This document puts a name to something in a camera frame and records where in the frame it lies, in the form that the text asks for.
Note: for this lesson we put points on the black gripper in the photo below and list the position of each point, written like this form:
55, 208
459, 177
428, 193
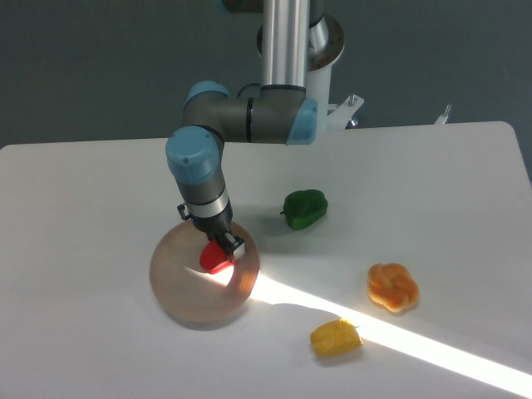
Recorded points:
216, 227

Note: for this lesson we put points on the red bell pepper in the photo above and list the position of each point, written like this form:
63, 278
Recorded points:
213, 259

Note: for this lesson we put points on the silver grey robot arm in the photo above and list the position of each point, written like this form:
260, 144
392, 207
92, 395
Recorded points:
298, 43

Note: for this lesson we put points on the beige round plate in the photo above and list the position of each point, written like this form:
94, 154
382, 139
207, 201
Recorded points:
191, 295

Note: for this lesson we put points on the green bell pepper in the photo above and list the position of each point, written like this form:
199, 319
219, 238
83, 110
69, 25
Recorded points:
303, 208

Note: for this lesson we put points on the yellow bell pepper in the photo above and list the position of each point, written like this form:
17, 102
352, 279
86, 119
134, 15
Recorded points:
335, 338

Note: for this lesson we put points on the orange knotted bread roll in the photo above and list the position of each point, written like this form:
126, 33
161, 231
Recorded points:
392, 287

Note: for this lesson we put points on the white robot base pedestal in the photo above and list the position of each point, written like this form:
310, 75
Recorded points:
331, 116

